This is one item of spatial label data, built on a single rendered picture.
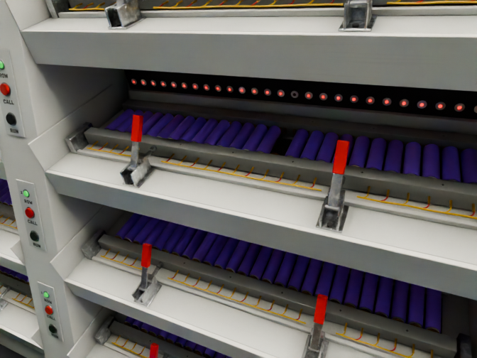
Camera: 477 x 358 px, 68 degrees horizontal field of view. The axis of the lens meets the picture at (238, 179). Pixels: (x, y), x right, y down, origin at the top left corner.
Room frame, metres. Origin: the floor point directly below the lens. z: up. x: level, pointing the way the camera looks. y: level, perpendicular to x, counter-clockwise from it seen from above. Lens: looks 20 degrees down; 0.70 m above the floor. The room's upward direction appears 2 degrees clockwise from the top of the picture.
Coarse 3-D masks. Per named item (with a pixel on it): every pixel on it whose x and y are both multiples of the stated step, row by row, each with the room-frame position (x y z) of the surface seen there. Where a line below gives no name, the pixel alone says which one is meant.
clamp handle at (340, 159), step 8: (336, 144) 0.36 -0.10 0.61; (344, 144) 0.36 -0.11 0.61; (336, 152) 0.36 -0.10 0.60; (344, 152) 0.35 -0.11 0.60; (336, 160) 0.35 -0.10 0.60; (344, 160) 0.35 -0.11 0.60; (336, 168) 0.35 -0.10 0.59; (344, 168) 0.35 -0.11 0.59; (336, 176) 0.35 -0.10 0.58; (336, 184) 0.35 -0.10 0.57; (336, 192) 0.35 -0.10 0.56; (336, 200) 0.34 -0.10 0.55
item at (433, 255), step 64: (64, 128) 0.54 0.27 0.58; (448, 128) 0.44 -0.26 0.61; (64, 192) 0.51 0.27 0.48; (128, 192) 0.44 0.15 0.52; (192, 192) 0.42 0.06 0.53; (256, 192) 0.41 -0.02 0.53; (320, 192) 0.39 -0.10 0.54; (320, 256) 0.35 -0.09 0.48; (384, 256) 0.31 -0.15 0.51; (448, 256) 0.29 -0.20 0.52
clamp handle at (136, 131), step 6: (138, 120) 0.46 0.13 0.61; (132, 126) 0.46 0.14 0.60; (138, 126) 0.46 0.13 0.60; (132, 132) 0.46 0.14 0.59; (138, 132) 0.46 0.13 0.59; (132, 138) 0.46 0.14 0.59; (138, 138) 0.46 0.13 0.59; (132, 144) 0.46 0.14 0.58; (138, 144) 0.46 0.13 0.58; (132, 150) 0.46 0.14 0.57; (138, 150) 0.46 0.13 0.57; (132, 156) 0.46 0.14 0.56; (132, 162) 0.45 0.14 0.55
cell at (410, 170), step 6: (408, 144) 0.43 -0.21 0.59; (414, 144) 0.43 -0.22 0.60; (408, 150) 0.42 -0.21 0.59; (414, 150) 0.42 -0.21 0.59; (420, 150) 0.42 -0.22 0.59; (408, 156) 0.41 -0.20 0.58; (414, 156) 0.41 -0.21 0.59; (420, 156) 0.41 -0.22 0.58; (408, 162) 0.40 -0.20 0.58; (414, 162) 0.40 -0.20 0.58; (408, 168) 0.39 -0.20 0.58; (414, 168) 0.39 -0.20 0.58; (414, 174) 0.38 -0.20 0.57
